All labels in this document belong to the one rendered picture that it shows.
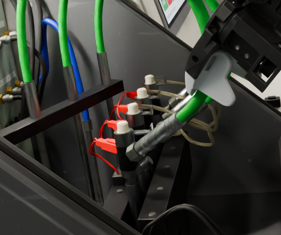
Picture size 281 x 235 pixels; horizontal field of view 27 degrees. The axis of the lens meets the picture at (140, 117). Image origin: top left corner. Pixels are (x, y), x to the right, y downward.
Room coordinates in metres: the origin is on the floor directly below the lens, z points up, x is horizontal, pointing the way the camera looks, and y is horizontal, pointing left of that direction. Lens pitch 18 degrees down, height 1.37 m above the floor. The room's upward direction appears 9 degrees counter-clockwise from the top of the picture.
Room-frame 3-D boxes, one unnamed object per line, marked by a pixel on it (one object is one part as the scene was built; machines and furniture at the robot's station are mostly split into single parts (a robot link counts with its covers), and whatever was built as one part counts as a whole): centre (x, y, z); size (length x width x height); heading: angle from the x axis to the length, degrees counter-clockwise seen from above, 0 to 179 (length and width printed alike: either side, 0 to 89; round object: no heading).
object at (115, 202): (0.90, 0.00, 0.91); 0.34 x 0.10 x 0.15; 167
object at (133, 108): (0.86, 0.01, 1.09); 0.02 x 0.02 x 0.03
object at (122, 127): (0.78, 0.03, 1.09); 0.02 x 0.02 x 0.03
